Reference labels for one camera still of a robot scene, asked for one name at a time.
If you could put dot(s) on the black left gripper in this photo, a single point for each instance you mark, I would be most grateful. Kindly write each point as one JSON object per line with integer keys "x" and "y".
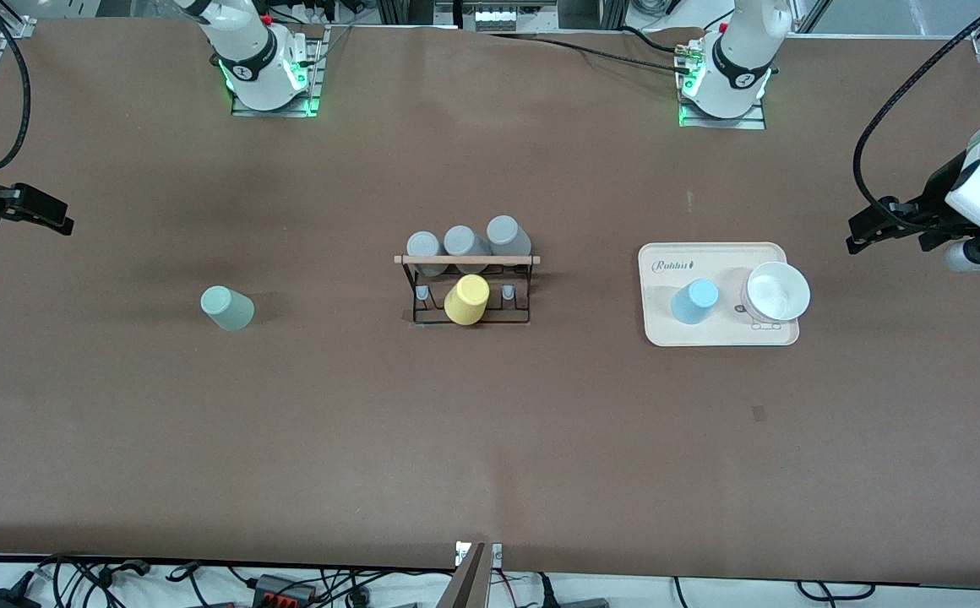
{"x": 932, "y": 205}

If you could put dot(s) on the light blue plastic cup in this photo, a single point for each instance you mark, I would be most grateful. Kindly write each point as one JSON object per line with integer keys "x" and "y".
{"x": 694, "y": 301}

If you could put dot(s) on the white footed bowl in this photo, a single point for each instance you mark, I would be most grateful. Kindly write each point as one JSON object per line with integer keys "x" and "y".
{"x": 779, "y": 291}

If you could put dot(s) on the mint green plastic cup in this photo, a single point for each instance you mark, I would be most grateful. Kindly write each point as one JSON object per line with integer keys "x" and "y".
{"x": 226, "y": 308}

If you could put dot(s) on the beige tray with rabbit print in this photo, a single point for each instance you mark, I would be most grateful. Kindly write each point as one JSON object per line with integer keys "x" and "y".
{"x": 676, "y": 333}

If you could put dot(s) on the grey plastic cup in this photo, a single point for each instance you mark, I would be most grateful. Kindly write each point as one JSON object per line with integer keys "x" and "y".
{"x": 505, "y": 231}
{"x": 424, "y": 246}
{"x": 461, "y": 241}

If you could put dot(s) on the black power adapter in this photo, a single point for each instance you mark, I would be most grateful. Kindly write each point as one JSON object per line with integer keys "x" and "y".
{"x": 4, "y": 598}

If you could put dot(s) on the yellow plastic cup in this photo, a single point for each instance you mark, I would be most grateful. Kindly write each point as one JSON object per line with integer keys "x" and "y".
{"x": 466, "y": 300}

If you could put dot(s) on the white connector block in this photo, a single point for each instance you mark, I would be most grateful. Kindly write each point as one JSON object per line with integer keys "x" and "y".
{"x": 495, "y": 18}

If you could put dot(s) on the grey power strip orange switches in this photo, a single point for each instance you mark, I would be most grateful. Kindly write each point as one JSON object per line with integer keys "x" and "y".
{"x": 283, "y": 588}

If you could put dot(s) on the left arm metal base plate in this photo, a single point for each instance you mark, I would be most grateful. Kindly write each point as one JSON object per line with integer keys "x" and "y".
{"x": 752, "y": 122}

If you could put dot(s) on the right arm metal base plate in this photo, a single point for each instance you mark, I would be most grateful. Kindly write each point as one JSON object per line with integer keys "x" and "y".
{"x": 314, "y": 84}

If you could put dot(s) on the grey camera stand post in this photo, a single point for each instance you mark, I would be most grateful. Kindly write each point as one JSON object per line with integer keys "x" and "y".
{"x": 469, "y": 583}

